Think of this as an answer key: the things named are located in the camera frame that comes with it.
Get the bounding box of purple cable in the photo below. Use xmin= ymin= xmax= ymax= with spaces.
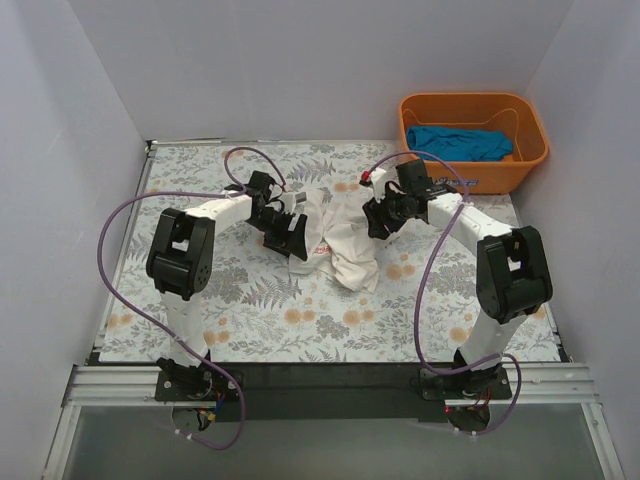
xmin=368 ymin=151 xmax=523 ymax=437
xmin=99 ymin=146 xmax=289 ymax=451

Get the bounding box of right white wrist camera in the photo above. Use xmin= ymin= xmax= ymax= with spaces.
xmin=360 ymin=167 xmax=388 ymax=203

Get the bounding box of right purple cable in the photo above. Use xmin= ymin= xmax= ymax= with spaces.
xmin=368 ymin=151 xmax=523 ymax=437

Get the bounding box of orange plastic basket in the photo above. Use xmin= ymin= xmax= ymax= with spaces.
xmin=398 ymin=92 xmax=549 ymax=195

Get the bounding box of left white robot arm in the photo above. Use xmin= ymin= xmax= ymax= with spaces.
xmin=146 ymin=171 xmax=308 ymax=400

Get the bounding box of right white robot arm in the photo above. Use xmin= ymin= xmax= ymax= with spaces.
xmin=360 ymin=160 xmax=553 ymax=398

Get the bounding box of aluminium frame rail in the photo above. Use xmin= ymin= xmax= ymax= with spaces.
xmin=44 ymin=362 xmax=624 ymax=479

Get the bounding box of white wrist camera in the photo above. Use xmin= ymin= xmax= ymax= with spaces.
xmin=360 ymin=167 xmax=388 ymax=203
xmin=279 ymin=191 xmax=307 ymax=214

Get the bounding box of blue t shirt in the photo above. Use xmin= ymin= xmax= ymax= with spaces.
xmin=405 ymin=126 xmax=513 ymax=162

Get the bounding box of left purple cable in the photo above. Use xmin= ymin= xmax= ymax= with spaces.
xmin=99 ymin=146 xmax=289 ymax=451

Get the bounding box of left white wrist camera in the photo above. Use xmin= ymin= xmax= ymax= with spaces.
xmin=279 ymin=191 xmax=307 ymax=214

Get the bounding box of white t shirt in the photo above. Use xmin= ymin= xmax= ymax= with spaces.
xmin=289 ymin=189 xmax=383 ymax=293

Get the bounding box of floral table mat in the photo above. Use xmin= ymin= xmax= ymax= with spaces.
xmin=99 ymin=141 xmax=559 ymax=364

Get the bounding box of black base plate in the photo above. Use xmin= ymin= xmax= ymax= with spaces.
xmin=154 ymin=360 xmax=512 ymax=423

